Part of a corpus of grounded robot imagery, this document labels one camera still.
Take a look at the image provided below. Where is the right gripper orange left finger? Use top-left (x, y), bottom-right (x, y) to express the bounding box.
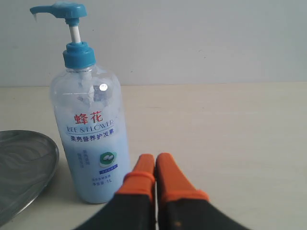
top-left (76, 154), bottom-right (155, 230)

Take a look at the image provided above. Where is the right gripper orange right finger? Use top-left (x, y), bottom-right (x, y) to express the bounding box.
top-left (155, 153), bottom-right (247, 230)

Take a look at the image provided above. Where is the blue pump lotion bottle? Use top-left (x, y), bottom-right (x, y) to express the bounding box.
top-left (30, 2), bottom-right (130, 204)

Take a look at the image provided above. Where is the round stainless steel plate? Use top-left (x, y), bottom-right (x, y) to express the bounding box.
top-left (0, 130), bottom-right (59, 225)

